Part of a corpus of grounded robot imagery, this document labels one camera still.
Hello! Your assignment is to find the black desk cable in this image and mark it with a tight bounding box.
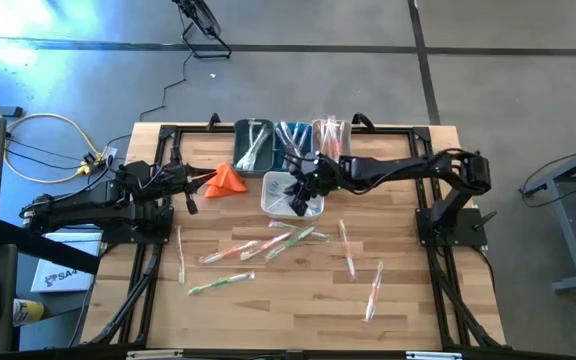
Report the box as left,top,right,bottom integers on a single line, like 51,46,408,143
519,149,576,209

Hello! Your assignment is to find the blue toothbrush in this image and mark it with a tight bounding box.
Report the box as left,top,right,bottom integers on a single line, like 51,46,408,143
267,184,299,210
266,192,299,214
266,180,297,201

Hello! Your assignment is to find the white plastic bin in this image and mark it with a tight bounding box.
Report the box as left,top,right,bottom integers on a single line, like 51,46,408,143
260,171,327,221

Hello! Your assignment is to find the purple toothbrush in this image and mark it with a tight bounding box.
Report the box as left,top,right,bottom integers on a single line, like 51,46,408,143
292,122,312,159
275,124,302,164
287,121,305,161
274,122,294,156

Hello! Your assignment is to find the green toothbrush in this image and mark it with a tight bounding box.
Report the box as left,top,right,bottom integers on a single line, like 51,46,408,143
245,131,274,173
236,127,272,171
241,134,269,172
240,122,273,169
264,225,317,263
188,270,257,296
247,118,264,170

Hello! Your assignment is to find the yellow cable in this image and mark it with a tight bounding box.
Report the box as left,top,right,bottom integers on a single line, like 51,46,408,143
0,82,105,185

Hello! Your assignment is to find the orange toothbrush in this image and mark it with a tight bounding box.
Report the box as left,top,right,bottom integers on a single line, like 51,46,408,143
332,119,347,160
363,259,385,323
175,224,188,285
327,115,342,159
316,119,330,159
319,118,334,157
323,119,338,160
337,118,351,156
197,239,260,265
336,218,358,281

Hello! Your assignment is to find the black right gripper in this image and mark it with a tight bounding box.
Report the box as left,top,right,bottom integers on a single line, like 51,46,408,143
287,154,352,218

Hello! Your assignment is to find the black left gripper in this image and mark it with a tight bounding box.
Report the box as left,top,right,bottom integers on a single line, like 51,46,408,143
117,160,218,216

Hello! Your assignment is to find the silver metal bracket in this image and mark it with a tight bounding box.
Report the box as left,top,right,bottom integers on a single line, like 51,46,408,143
405,351,464,360
126,349,184,360

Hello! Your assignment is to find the teal plastic bin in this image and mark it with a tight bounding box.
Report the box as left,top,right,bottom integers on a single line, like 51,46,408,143
273,121,314,174

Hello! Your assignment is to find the black power cable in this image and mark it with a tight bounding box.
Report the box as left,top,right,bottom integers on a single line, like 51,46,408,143
139,49,190,123

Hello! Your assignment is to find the translucent clear plastic bin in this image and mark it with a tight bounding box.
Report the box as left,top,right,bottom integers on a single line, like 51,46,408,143
311,117,354,164

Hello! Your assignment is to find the white box with label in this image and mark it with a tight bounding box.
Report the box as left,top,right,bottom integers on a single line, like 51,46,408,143
29,231,104,294

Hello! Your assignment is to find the yellow cable connector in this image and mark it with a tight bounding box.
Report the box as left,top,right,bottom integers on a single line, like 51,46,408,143
75,152,119,176

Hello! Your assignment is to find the slate grey plastic bin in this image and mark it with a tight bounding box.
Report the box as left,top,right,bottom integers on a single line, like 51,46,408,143
232,117,277,179

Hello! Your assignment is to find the yellow can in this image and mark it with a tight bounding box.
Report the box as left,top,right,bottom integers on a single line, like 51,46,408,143
11,298,46,327

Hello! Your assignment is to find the orange cloth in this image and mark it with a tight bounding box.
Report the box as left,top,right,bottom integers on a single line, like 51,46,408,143
202,161,248,199

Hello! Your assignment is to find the grey desk frame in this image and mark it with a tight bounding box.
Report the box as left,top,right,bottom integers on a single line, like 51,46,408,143
522,137,576,294

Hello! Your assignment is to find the black floor fan stand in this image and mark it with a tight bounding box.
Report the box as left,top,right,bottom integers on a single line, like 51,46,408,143
171,0,233,60

